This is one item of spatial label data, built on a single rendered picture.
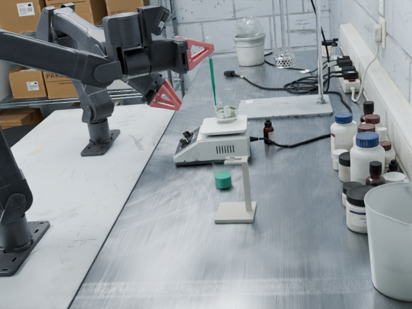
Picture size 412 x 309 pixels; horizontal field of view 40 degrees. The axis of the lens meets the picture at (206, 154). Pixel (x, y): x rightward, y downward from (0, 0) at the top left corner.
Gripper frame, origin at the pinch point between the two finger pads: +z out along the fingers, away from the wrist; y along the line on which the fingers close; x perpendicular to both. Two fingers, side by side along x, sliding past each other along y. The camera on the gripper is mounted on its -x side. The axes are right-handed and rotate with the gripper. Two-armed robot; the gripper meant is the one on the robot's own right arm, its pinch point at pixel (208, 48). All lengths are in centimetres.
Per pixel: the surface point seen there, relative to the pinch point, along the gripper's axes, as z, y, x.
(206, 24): 111, 237, 35
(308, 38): 167, 201, 50
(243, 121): 14.8, 15.3, 24.1
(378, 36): 66, 22, 11
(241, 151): 10.5, 9.2, 29.6
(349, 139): 30.8, -8.2, 26.8
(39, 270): -45, -11, 33
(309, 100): 52, 38, 32
